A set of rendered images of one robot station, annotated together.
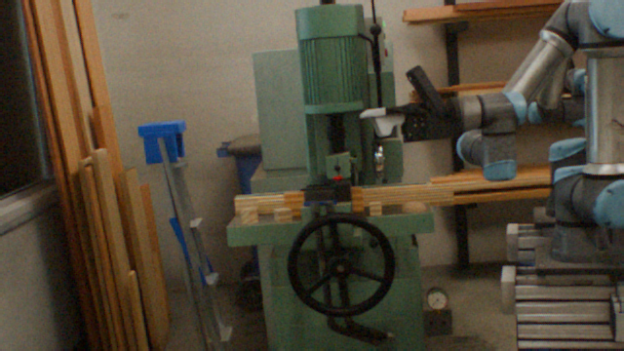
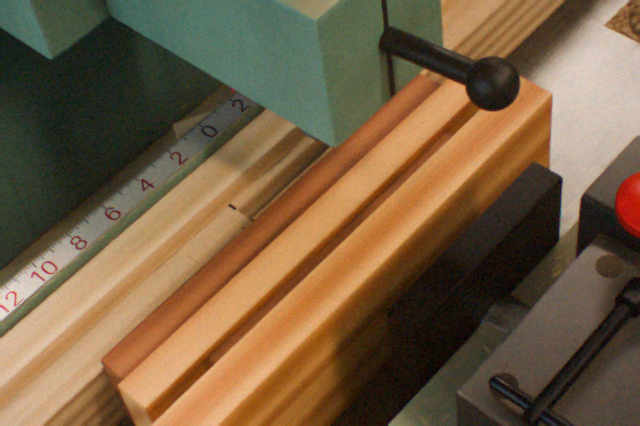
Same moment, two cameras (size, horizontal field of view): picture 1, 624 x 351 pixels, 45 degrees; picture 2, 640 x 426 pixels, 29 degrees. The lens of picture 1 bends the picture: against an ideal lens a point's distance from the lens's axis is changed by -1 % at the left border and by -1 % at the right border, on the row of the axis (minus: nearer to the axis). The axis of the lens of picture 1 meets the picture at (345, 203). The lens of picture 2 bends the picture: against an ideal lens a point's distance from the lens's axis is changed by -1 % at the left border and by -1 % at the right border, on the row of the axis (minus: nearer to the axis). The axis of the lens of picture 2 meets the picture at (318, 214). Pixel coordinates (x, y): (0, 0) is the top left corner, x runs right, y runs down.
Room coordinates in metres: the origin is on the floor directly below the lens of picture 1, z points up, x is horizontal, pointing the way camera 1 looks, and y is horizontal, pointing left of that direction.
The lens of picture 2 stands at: (2.02, 0.27, 1.36)
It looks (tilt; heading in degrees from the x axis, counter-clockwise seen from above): 50 degrees down; 318
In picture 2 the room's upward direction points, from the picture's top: 10 degrees counter-clockwise
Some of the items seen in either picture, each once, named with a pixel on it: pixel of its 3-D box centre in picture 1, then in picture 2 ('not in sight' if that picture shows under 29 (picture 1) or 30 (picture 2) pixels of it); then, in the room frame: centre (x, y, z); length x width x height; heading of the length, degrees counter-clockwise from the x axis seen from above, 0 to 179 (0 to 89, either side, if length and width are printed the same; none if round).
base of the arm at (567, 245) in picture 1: (579, 236); not in sight; (1.85, -0.58, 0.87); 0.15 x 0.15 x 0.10
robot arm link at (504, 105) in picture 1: (498, 111); not in sight; (1.66, -0.35, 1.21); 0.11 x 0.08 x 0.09; 101
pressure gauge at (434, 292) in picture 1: (437, 300); not in sight; (2.08, -0.24, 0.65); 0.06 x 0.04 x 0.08; 88
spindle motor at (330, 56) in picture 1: (330, 59); not in sight; (2.30, 0.01, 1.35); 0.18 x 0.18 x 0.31
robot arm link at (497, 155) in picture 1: (496, 154); not in sight; (1.68, -0.34, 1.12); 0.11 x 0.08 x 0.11; 12
